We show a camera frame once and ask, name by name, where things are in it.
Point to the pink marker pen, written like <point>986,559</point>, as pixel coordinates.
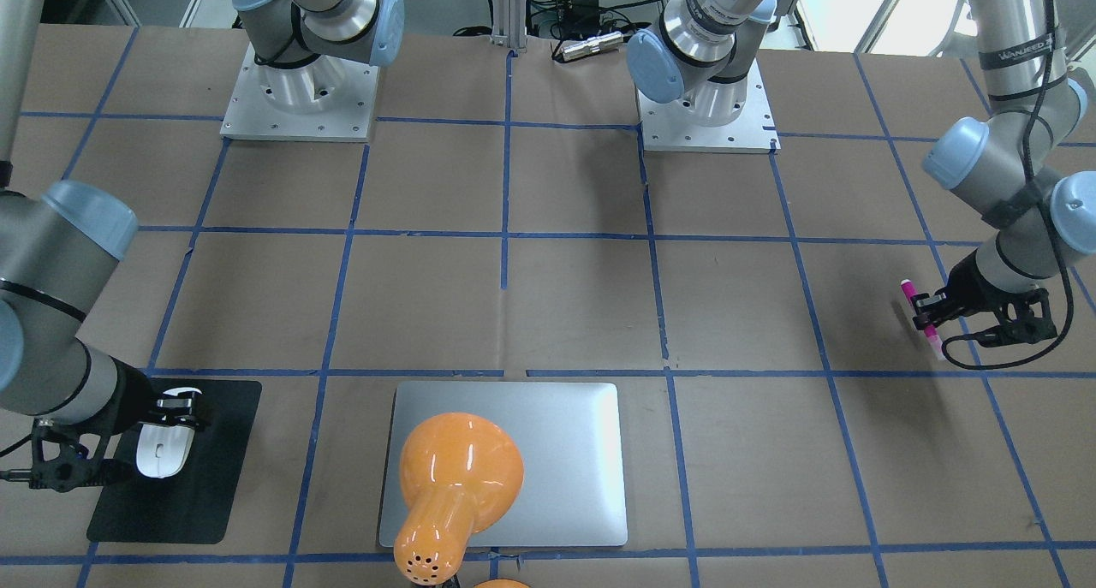
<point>920,318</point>

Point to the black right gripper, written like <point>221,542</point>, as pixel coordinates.
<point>134,397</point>

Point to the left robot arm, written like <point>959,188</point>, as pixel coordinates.
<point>1043,220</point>

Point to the black mousepad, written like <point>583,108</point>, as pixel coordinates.
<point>193,506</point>

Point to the white computer mouse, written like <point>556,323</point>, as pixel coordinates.
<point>162,451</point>

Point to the orange desk lamp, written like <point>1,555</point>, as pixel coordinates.
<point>459,474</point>

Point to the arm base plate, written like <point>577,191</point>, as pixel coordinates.
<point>712,117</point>
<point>330,100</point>

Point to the silver metal cylinder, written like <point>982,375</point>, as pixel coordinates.
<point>585,48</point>

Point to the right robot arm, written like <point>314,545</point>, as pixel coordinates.
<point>60,250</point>

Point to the silver laptop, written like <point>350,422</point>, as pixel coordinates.
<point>573,495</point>

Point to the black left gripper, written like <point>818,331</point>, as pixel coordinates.
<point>968,282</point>

